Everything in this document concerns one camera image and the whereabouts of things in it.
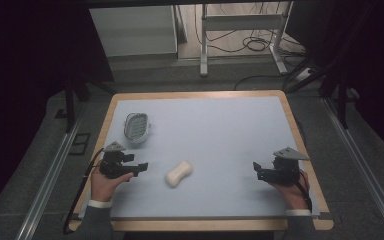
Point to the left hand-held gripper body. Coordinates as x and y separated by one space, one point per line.
112 162

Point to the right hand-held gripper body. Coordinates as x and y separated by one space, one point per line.
285 168

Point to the white soap dish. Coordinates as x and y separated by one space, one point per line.
136 127

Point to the white bone-shaped toy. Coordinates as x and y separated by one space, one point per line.
179 173

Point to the person's left hand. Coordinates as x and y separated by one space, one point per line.
104 185

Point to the person's right hand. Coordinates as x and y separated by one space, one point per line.
292 195

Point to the light blue table mat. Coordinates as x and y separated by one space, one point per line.
200 156

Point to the black stand leg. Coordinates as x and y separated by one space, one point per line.
69 103
341 103

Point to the white power strip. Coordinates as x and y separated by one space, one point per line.
305 74

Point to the white cabinet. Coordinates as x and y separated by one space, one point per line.
135 31

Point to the white metal stand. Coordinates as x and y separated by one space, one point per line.
240 30

